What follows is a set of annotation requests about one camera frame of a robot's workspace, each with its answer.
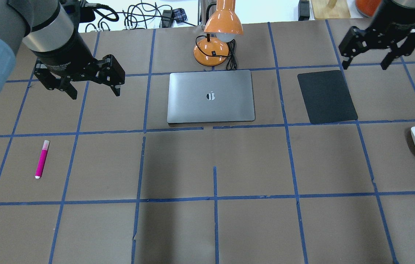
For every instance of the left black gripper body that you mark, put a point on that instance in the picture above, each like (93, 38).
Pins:
(65, 55)

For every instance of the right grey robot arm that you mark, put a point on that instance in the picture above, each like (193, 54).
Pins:
(396, 6)

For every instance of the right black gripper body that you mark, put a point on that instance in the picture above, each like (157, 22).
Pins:
(390, 26)

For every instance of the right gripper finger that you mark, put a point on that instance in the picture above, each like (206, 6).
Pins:
(349, 48)
(396, 51)

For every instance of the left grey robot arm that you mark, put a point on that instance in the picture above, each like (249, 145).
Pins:
(49, 28)

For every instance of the grey closed laptop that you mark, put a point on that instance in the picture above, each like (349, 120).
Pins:
(210, 96)

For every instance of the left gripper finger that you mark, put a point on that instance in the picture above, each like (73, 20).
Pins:
(50, 82)
(112, 79)

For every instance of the pink marker pen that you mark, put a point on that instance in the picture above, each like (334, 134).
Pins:
(42, 159)

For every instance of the wooden stand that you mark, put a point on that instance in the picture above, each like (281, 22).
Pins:
(330, 9)

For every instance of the black power adapter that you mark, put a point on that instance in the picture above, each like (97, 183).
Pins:
(303, 10)

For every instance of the orange desk lamp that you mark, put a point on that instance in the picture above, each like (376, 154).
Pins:
(217, 44)

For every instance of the black mousepad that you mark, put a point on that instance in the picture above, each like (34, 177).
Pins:
(326, 97)

